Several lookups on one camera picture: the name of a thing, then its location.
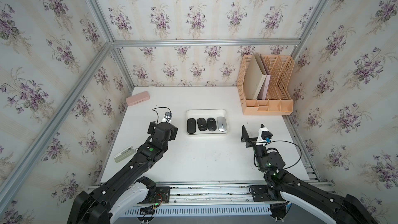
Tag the white plastic storage tray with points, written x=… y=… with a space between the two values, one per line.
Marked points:
x=212 y=113

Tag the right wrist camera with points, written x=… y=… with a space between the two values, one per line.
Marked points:
x=264 y=136

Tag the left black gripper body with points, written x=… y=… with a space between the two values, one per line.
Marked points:
x=172 y=135

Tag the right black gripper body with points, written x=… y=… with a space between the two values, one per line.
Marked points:
x=259 y=152

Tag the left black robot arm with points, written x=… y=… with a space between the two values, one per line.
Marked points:
x=105 y=204

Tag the beige folder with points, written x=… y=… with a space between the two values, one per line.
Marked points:
x=255 y=78

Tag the orange plastic file organizer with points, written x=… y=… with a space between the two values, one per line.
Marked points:
x=278 y=100

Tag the pink folder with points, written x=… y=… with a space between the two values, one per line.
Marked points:
x=263 y=92

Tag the pink pencil case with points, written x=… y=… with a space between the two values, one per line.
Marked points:
x=137 y=98

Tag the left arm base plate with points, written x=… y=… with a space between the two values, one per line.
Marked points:
x=156 y=194

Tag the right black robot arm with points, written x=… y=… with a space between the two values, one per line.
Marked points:
x=283 y=188

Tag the black oval mouse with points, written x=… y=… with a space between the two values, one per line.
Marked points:
x=211 y=124

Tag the black mouse with logo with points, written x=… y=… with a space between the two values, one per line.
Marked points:
x=202 y=124

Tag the silver mouse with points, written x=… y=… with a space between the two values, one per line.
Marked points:
x=222 y=124

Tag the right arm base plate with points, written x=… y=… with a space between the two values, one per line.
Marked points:
x=265 y=193

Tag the aluminium front rail frame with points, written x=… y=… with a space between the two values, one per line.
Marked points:
x=202 y=200

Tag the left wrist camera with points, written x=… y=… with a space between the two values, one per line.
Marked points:
x=167 y=117

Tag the green white small case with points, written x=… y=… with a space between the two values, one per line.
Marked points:
x=124 y=154

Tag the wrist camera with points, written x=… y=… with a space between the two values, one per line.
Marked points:
x=264 y=136
x=167 y=117

